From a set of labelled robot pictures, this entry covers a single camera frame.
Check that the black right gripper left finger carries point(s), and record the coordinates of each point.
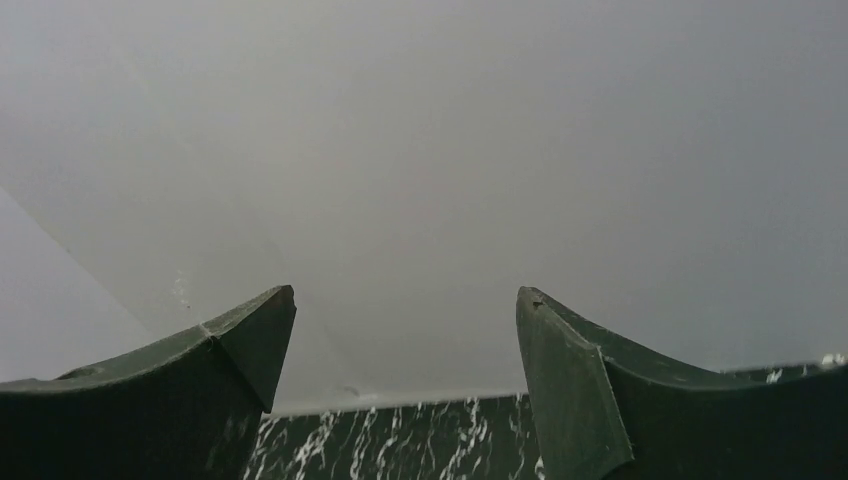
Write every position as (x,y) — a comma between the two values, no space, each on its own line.
(187,406)

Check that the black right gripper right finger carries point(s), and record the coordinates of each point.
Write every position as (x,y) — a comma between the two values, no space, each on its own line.
(607,407)

